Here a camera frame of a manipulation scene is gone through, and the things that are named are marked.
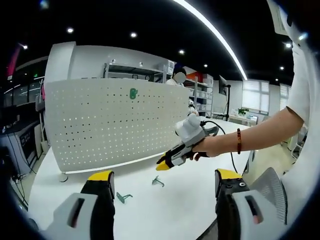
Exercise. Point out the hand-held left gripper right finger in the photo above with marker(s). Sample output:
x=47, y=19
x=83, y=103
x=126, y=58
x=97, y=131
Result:
x=225, y=217

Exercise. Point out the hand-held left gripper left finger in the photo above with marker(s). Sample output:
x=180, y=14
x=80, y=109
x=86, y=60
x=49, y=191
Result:
x=100, y=215

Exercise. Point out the white perforated mounting plate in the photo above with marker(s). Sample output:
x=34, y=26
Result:
x=105, y=130

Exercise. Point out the person's right hand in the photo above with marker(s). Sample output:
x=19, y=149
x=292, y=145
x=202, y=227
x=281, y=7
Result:
x=206, y=148

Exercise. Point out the metal shelf with bins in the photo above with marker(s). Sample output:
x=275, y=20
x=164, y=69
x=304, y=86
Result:
x=200, y=100

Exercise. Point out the black monitor on stand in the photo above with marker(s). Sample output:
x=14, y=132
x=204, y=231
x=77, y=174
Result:
x=222, y=85

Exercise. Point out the grey equipment cabinet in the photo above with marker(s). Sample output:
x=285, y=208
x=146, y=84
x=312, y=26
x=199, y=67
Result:
x=27, y=145

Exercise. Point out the round ceiling spotlights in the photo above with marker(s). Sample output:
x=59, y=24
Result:
x=133, y=34

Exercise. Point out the window with blinds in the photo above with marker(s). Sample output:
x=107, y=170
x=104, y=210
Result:
x=255, y=96

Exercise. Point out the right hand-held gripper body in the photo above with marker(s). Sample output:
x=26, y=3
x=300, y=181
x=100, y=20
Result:
x=190, y=130

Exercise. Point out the long ceiling light strip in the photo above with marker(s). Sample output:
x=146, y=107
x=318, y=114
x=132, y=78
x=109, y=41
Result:
x=230, y=48

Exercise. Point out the green potted plant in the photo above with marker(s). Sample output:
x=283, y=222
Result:
x=243, y=111

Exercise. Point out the grey metal shelving rack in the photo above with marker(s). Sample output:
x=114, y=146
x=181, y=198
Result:
x=130, y=72

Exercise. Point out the green hook assembly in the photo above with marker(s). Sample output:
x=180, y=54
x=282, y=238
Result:
x=133, y=93
x=158, y=181
x=122, y=197

